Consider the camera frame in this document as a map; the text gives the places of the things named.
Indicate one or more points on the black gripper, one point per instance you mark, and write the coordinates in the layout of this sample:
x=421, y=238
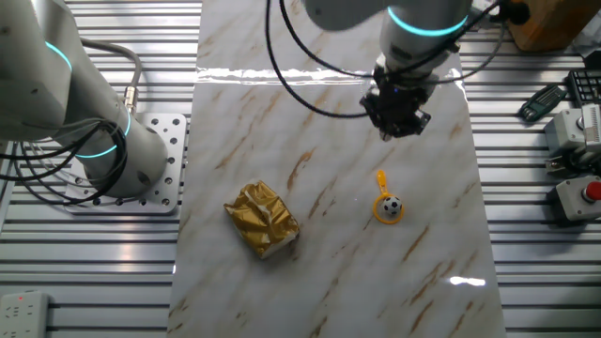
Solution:
x=399, y=103

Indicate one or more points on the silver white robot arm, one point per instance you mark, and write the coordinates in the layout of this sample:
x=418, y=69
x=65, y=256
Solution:
x=47, y=70

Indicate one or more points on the small soccer ball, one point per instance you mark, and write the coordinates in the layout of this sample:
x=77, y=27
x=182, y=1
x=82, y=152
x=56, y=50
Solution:
x=391, y=206

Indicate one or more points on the small silver clamp device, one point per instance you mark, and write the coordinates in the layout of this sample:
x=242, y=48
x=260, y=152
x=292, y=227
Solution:
x=559, y=165

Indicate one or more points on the white grey socket box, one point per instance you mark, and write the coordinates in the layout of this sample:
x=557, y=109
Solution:
x=563, y=131

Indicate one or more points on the white marble pattern mat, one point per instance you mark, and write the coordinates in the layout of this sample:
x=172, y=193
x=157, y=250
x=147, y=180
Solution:
x=338, y=281

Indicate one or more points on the gold foil package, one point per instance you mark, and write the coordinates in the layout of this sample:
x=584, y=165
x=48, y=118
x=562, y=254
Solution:
x=260, y=218

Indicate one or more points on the black keyboard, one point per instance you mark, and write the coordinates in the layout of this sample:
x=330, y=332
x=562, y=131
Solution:
x=586, y=87

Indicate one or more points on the red emergency stop button box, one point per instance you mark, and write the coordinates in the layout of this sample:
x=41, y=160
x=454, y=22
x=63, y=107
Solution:
x=580, y=199

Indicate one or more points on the white power strip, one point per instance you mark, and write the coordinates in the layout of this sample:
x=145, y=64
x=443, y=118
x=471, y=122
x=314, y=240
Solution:
x=23, y=314

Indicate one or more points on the silver ribbed camera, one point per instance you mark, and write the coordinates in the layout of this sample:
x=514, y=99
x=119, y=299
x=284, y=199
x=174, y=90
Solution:
x=592, y=127

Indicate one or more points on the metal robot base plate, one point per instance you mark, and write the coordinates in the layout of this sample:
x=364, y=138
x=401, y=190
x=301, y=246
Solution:
x=174, y=155

